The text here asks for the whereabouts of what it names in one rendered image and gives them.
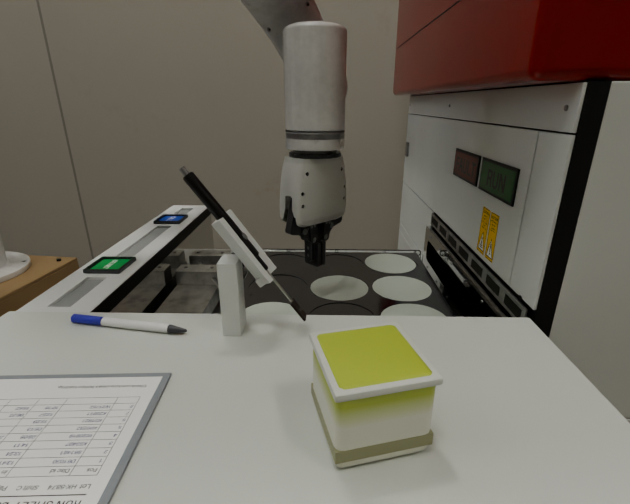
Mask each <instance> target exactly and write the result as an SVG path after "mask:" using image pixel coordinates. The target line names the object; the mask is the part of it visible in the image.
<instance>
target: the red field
mask: <svg viewBox="0 0 630 504"><path fill-rule="evenodd" d="M477 164H478V158H476V157H473V156H471V155H468V154H465V153H462V152H459V151H457V150H456V157H455V165H454V173H456V174H457V175H459V176H461V177H463V178H465V179H467V180H469V181H470V182H472V183H474V184H475V178H476V171H477Z"/></svg>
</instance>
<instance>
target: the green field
mask: <svg viewBox="0 0 630 504"><path fill-rule="evenodd" d="M515 176H516V172H515V171H512V170H510V169H507V168H504V167H501V166H498V165H496V164H493V163H490V162H487V161H484V160H483V165H482V171H481V178H480V185H479V186H480V187H482V188H483V189H485V190H487V191H489V192H491V193H493V194H495V195H496V196H498V197H500V198H502V199H504V200H506V201H508V202H509V203H511V198H512V193H513V187H514V182H515Z"/></svg>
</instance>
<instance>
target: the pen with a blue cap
mask: <svg viewBox="0 0 630 504"><path fill-rule="evenodd" d="M71 322H73V323H82V324H90V325H99V326H108V327H117V328H125V329H134V330H143V331H152V332H160V333H183V332H187V329H185V328H181V327H178V326H175V325H171V324H164V323H155V322H146V321H137V320H127V319H118V318H109V317H100V316H91V315H82V314H73V315H72V316H71Z"/></svg>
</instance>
